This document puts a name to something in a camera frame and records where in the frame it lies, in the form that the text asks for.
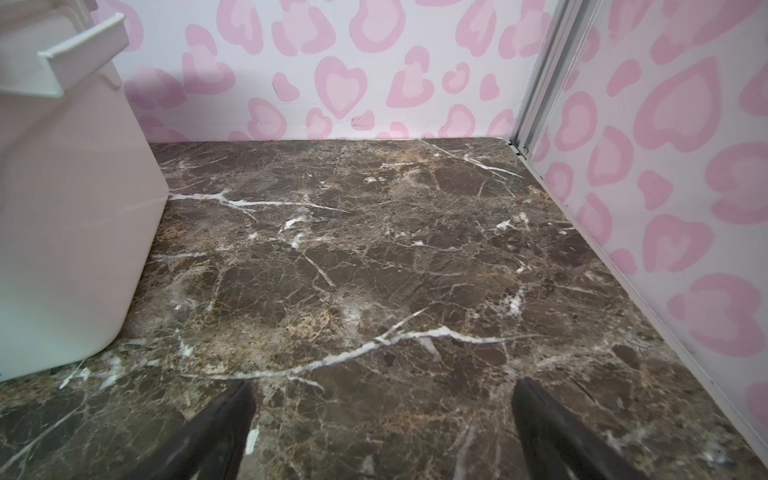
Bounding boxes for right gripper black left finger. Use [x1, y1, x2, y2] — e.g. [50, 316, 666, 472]
[124, 380, 257, 480]

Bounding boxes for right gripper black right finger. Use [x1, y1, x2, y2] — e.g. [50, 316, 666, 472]
[511, 377, 647, 480]

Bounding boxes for white plastic storage bin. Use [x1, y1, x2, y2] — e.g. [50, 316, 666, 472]
[1, 1, 169, 381]

